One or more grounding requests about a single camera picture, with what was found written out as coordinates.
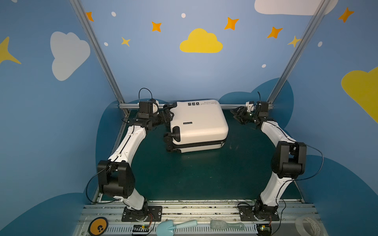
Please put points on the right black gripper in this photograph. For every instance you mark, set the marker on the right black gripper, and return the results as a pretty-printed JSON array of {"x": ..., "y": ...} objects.
[{"x": 241, "y": 113}]

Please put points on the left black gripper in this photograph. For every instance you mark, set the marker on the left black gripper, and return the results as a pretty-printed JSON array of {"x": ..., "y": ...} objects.
[{"x": 167, "y": 113}]

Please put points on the white hard-shell suitcase black lining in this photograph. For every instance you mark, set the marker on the white hard-shell suitcase black lining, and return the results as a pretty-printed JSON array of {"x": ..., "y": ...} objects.
[{"x": 196, "y": 126}]

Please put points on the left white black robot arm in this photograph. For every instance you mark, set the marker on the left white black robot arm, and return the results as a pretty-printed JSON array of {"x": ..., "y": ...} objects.
[{"x": 115, "y": 176}]

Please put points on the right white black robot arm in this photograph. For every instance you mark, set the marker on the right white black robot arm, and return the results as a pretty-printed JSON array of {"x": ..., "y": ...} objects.
[{"x": 288, "y": 161}]

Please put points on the teal toy shovel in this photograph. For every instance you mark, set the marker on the teal toy shovel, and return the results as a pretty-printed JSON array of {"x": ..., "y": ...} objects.
[{"x": 167, "y": 228}]

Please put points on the pale green hair brush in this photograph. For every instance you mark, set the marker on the pale green hair brush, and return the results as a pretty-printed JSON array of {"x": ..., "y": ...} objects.
[{"x": 222, "y": 225}]

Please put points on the left small circuit board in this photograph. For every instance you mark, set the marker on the left small circuit board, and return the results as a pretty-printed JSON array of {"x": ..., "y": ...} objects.
[{"x": 140, "y": 230}]

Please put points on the small circuit board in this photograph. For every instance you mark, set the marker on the small circuit board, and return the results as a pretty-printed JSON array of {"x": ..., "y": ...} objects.
[
  {"x": 140, "y": 230},
  {"x": 264, "y": 230}
]

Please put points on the right small circuit board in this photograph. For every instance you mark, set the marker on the right small circuit board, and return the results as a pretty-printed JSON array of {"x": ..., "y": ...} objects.
[{"x": 264, "y": 230}]

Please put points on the orange black round disc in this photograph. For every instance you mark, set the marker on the orange black round disc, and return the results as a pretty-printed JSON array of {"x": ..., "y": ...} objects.
[{"x": 98, "y": 226}]

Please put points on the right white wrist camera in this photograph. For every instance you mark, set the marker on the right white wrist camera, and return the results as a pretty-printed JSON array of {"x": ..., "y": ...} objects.
[{"x": 250, "y": 105}]

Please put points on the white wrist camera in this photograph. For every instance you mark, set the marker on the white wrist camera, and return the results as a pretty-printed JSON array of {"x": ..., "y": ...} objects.
[
  {"x": 250, "y": 105},
  {"x": 155, "y": 106}
]

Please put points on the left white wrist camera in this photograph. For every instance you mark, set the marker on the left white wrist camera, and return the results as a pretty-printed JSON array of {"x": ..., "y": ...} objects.
[{"x": 155, "y": 106}]

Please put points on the left aluminium frame post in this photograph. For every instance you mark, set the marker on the left aluminium frame post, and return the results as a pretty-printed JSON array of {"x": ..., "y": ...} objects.
[{"x": 86, "y": 25}]

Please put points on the aluminium frame post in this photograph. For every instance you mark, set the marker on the aluminium frame post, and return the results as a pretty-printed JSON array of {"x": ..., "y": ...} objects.
[
  {"x": 86, "y": 25},
  {"x": 311, "y": 28}
]

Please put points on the aluminium frame rear crossbar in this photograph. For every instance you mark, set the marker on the aluminium frame rear crossbar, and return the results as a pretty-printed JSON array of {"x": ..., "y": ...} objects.
[{"x": 133, "y": 106}]

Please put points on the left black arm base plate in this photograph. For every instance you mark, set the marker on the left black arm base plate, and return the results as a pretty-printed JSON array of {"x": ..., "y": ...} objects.
[{"x": 155, "y": 213}]

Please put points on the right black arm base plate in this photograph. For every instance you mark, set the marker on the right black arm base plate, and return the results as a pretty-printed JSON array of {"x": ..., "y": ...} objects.
[{"x": 246, "y": 213}]

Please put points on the right aluminium frame post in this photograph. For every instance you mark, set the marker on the right aluminium frame post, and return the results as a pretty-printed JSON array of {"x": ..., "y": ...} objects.
[{"x": 311, "y": 28}]

